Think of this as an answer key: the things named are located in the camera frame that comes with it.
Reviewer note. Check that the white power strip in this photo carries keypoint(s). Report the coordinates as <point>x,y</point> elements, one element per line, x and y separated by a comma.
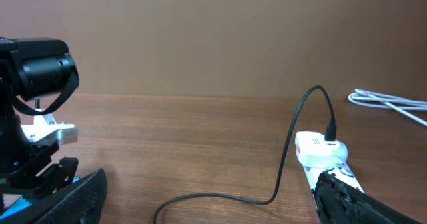
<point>333,185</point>

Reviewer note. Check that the cyan screen smartphone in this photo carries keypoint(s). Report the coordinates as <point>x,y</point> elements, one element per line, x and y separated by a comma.
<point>13,205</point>

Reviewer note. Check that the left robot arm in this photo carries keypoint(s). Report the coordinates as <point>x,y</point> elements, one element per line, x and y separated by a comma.
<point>38,75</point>

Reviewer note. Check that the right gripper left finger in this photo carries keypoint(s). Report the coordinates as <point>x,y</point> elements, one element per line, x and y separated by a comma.
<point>80,202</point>

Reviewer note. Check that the white charger adapter plug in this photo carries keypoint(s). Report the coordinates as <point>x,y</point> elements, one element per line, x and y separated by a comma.
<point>312,150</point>

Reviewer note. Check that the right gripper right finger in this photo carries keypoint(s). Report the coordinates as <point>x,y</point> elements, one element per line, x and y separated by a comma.
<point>366,211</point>

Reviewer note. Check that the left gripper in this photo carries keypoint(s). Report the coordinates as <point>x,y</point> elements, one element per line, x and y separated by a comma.
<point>31,172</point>

